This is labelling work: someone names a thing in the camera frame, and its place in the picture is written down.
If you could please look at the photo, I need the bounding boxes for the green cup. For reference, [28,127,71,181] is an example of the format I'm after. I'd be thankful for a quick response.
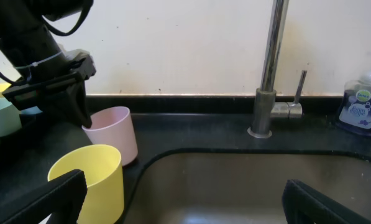
[0,97,23,138]

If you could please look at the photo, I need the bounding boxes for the blue cup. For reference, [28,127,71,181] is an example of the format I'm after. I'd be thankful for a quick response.
[19,106,44,116]

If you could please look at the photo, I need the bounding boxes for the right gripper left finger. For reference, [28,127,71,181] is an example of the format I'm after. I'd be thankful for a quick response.
[0,169,88,224]

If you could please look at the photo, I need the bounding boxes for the steel sink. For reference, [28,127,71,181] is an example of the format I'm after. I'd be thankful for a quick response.
[122,148,371,224]

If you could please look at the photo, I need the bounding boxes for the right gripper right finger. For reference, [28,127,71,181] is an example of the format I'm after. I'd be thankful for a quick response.
[281,179,371,224]

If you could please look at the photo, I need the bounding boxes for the pink cup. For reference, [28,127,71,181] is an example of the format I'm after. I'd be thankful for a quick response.
[81,106,139,167]

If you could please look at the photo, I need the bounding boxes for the blue soap bottle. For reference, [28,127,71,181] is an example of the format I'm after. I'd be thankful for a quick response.
[334,70,371,138]

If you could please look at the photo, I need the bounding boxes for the steel tap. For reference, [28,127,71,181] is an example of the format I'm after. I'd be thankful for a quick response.
[247,0,309,139]

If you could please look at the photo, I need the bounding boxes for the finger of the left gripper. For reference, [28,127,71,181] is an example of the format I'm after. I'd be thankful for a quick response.
[44,80,93,129]

